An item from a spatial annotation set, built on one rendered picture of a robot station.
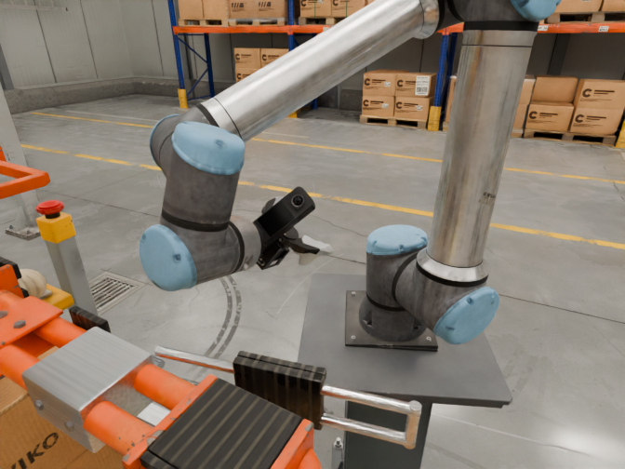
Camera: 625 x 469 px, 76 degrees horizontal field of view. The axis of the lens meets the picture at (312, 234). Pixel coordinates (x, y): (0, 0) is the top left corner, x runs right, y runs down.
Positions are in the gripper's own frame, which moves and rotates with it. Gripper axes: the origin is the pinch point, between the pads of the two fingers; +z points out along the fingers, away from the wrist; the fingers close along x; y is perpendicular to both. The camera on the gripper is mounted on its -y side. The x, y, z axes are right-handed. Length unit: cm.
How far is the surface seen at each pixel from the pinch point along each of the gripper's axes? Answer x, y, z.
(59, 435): 2, 50, -36
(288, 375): 23, -15, -49
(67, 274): -48, 73, -5
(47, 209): -60, 55, -10
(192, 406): 21, -12, -54
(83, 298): -43, 80, 0
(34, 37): -884, 410, 410
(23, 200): -231, 227, 90
